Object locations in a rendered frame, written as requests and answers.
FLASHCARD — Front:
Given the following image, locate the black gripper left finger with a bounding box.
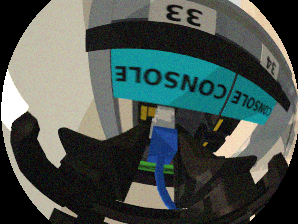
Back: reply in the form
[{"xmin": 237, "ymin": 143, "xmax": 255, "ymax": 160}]
[{"xmin": 57, "ymin": 119, "xmax": 152, "ymax": 202}]

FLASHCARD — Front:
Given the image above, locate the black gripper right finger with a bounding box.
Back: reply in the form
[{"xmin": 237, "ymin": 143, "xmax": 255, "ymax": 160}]
[{"xmin": 173, "ymin": 124, "xmax": 258, "ymax": 209}]

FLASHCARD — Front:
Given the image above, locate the blue network cable with plug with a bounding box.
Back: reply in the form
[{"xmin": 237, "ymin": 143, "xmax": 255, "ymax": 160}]
[{"xmin": 148, "ymin": 107, "xmax": 180, "ymax": 209}]

